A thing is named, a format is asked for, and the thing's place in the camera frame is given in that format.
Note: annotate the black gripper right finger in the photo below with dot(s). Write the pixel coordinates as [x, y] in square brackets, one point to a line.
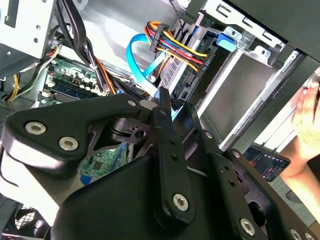
[225, 175]

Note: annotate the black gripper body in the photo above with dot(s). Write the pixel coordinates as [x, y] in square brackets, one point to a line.
[112, 212]

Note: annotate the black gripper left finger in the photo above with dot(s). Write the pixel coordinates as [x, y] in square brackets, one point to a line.
[50, 120]

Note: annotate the hard disk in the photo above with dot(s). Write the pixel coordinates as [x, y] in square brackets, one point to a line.
[226, 42]

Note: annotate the person's bare hand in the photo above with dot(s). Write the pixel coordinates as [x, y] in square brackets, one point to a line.
[308, 117]

